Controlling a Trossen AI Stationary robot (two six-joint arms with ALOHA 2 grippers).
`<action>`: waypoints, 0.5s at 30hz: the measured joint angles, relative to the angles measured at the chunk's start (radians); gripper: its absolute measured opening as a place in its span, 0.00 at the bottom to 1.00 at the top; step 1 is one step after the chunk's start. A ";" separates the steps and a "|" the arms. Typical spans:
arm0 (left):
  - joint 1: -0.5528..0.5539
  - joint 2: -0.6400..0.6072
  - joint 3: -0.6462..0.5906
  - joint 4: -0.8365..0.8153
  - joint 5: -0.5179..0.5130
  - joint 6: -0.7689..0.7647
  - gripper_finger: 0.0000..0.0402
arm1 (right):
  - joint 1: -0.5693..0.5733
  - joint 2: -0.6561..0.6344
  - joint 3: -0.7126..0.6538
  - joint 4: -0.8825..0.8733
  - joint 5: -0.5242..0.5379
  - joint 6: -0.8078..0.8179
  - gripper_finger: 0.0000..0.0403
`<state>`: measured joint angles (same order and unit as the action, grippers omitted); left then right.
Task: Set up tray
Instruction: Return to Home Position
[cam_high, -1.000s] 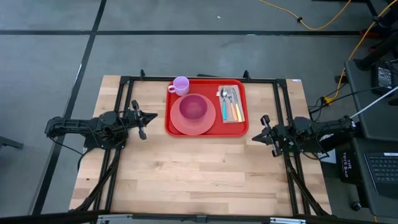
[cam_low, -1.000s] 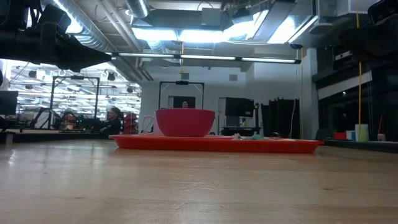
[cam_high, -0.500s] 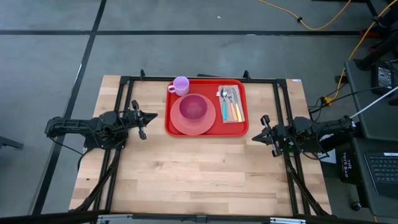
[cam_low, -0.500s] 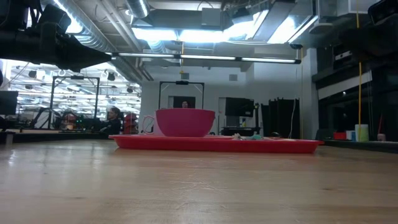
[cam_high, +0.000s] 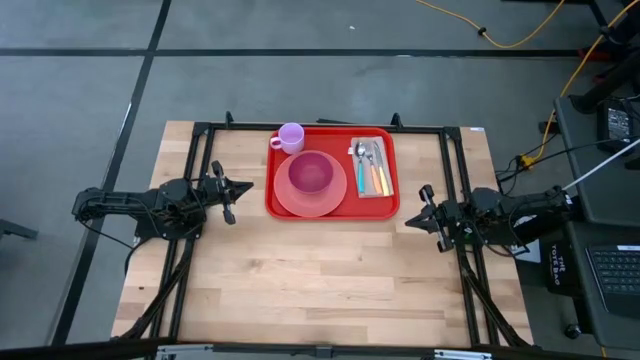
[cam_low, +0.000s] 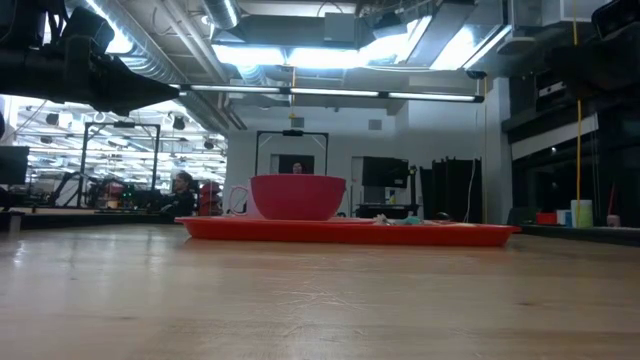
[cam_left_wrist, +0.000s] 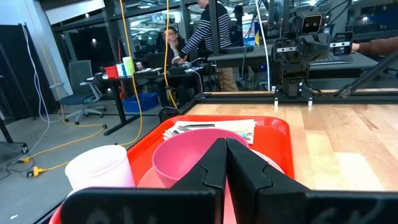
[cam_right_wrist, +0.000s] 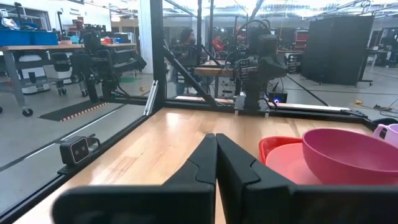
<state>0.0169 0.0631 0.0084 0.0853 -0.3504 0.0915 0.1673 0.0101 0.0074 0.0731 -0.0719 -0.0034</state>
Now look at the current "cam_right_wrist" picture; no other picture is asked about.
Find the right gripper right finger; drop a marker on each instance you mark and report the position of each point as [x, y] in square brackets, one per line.
[311, 207]

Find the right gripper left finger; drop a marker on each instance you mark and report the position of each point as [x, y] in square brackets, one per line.
[140, 205]

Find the salmon pink plate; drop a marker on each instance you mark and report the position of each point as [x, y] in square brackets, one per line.
[286, 165]

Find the magenta plastic bowl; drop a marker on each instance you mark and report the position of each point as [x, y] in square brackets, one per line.
[351, 158]

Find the red plastic tray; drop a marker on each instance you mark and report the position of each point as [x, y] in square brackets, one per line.
[270, 144]

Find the lilac plastic mug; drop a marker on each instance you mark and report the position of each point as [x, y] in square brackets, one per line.
[390, 133]

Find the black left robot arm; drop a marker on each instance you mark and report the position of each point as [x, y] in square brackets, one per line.
[252, 87]

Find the black box with blue light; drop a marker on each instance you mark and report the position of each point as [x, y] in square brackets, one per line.
[278, 97]

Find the red storage rack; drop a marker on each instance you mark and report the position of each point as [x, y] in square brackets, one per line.
[301, 40]

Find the wooden background table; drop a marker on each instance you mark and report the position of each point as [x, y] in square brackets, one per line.
[214, 72]

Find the person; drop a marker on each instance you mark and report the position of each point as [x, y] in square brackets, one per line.
[186, 46]
[218, 43]

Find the black partition cabinet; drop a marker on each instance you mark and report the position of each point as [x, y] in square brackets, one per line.
[337, 49]

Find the black striped floor mat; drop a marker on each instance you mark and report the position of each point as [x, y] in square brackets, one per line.
[71, 112]

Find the black caster wheel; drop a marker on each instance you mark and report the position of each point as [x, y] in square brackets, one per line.
[27, 112]

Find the black background robot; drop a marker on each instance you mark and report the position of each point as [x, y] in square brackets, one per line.
[93, 62]

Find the white cart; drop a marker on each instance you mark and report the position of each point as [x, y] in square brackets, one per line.
[34, 74]

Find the wooden workbench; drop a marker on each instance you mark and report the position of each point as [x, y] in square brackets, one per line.
[46, 47]

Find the blue storage bins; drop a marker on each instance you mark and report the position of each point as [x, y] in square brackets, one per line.
[28, 38]

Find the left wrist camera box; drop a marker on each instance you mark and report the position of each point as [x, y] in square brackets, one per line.
[267, 45]

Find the black table-level camera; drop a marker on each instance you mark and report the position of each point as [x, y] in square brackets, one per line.
[79, 151]

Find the silver aluminium bracket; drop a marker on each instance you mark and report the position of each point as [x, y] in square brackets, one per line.
[150, 98]

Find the black aluminium table frame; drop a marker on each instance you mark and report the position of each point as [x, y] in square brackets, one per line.
[157, 46]

